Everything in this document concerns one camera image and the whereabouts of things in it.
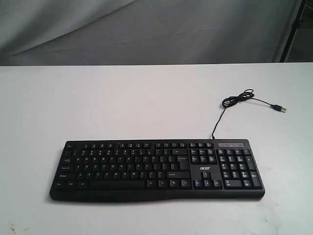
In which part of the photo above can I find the black acer keyboard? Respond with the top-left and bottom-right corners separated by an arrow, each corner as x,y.
49,139 -> 265,203

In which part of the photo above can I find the black stand pole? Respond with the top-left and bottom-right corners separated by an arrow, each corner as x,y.
280,0 -> 313,63

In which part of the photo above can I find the grey backdrop cloth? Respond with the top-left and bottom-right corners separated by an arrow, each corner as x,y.
0,0 -> 300,66

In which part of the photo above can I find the black keyboard usb cable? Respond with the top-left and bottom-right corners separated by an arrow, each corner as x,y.
210,89 -> 288,140

